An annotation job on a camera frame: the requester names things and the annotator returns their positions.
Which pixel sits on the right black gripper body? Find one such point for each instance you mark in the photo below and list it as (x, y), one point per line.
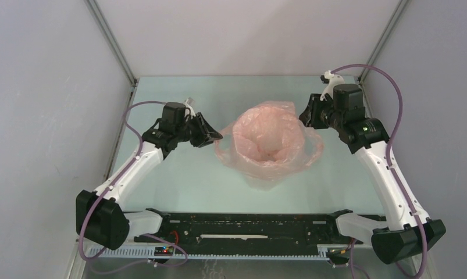
(321, 114)

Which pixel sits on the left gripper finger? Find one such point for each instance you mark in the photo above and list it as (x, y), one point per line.
(208, 138)
(206, 130)

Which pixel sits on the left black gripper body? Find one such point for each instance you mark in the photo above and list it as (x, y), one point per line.
(184, 131)

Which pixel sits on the pink plastic trash bag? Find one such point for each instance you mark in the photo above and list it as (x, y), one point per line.
(270, 136)

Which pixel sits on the white trash bin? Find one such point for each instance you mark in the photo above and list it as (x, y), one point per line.
(264, 180)

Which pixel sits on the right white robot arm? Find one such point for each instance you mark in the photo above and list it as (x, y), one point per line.
(408, 229)

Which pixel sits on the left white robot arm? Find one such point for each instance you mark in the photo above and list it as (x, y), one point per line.
(100, 214)

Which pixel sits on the small circuit board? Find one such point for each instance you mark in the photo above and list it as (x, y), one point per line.
(167, 251)

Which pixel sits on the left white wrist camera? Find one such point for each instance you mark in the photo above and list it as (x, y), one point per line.
(189, 103)

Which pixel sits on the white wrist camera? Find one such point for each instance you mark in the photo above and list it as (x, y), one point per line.
(331, 80)
(189, 103)

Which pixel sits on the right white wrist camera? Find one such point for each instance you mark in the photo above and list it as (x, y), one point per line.
(331, 80)

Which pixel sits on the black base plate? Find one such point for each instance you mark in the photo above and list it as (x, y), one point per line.
(265, 234)

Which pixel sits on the white slotted cable duct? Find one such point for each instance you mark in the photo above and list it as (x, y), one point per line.
(146, 252)

